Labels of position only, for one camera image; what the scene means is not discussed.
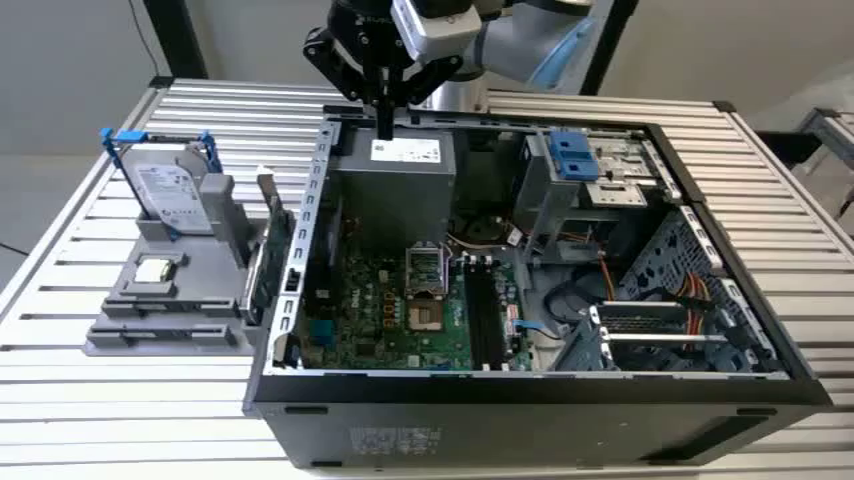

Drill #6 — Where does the silver CPU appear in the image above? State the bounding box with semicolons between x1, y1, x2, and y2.
130;257;179;286

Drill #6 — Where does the black case fan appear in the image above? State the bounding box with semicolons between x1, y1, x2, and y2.
312;194;348;281

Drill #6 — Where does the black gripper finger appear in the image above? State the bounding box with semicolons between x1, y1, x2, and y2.
301;27;386;141
382;55;466;141

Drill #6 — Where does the blue drive latch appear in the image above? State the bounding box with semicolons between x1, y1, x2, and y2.
546;128;597;182

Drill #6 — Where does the black frame post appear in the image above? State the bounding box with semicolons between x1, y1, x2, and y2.
576;0;639;99
142;0;209;81

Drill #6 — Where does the CPU socket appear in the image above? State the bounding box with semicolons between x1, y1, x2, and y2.
404;295;446;335

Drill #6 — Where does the grey parts rack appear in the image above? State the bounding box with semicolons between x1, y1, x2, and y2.
78;172;268;359

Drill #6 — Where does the green graphics card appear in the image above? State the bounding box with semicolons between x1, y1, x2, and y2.
240;167;298;329

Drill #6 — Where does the metal disk bay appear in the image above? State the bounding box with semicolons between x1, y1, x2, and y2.
556;299;732;372

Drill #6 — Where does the black looped cable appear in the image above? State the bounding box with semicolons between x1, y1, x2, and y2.
542;272;601;341

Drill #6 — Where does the black PC case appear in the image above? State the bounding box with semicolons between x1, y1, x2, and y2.
240;102;835;471

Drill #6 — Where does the green motherboard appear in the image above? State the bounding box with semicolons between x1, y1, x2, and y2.
298;249;534;372

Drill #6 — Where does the PSU wire bundle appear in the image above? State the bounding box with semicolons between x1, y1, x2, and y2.
444;230;518;251

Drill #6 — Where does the coloured wire bundle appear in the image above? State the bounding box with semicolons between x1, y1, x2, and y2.
672;272;715;341

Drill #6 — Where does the grey power supply unit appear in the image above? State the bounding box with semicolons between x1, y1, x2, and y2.
325;124;458;254

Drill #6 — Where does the metal side table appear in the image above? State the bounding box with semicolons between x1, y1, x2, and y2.
752;107;854;221

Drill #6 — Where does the socket locking lever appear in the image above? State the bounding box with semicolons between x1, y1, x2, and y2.
438;238;461;297

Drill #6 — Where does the orange wire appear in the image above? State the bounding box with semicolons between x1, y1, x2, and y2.
596;249;618;304

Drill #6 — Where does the hard disk in blue carrier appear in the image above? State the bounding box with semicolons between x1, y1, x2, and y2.
97;127;222;246

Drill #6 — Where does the metal socket cover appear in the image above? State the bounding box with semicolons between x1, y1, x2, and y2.
402;241;444;297

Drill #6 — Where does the RAM slot with white clips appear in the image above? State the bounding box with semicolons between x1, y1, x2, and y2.
462;255;482;371
478;255;501;371

